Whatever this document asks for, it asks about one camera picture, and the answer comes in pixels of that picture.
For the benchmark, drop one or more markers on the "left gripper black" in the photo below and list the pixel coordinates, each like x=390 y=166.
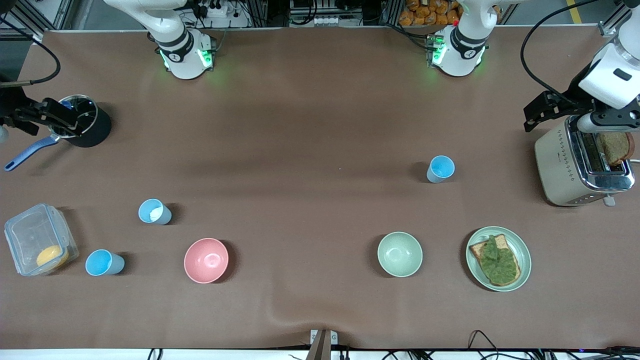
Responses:
x=573 y=99

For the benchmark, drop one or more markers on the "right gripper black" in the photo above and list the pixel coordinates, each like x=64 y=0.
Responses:
x=11 y=108

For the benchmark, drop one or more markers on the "light blue plastic cup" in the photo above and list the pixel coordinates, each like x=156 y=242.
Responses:
x=442 y=167
x=100 y=262
x=150 y=210

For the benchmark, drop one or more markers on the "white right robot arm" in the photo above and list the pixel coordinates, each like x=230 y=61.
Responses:
x=175 y=45

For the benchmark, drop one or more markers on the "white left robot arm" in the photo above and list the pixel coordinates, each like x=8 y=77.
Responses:
x=465 y=55

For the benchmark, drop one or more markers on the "glass lid with blue knob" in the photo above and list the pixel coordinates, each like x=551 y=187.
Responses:
x=84 y=112

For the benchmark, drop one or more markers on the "cream and chrome toaster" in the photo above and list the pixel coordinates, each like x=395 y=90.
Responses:
x=555 y=160

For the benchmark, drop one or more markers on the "brown bread slice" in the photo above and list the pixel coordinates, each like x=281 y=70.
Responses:
x=615 y=147

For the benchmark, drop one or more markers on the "clear plastic storage container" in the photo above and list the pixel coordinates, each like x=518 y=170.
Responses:
x=30 y=232

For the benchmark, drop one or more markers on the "orange round food item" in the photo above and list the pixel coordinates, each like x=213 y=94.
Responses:
x=51 y=256

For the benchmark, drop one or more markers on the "pale green plate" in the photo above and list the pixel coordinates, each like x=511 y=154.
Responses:
x=523 y=255

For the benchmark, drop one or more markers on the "bag of orange buns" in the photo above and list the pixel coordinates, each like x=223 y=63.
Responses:
x=425 y=12

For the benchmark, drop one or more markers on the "toast slice under lettuce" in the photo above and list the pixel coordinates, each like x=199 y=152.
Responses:
x=477 y=247

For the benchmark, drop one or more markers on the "green lettuce leaf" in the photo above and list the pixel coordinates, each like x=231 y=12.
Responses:
x=500 y=265

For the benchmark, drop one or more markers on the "pink bowl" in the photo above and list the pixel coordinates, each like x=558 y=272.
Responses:
x=206 y=260

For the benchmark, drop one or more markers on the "pale green bowl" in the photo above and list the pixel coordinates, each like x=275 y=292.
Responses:
x=400 y=254

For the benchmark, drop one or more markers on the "brown table mat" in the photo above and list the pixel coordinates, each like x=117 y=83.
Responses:
x=310 y=225

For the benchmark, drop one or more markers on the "grey metal table clamp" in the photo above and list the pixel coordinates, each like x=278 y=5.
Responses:
x=324 y=345

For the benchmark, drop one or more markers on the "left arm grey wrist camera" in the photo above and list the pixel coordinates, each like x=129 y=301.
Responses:
x=610 y=120

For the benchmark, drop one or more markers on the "aluminium frame rail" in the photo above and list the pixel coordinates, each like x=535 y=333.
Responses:
x=20 y=33
x=606 y=29

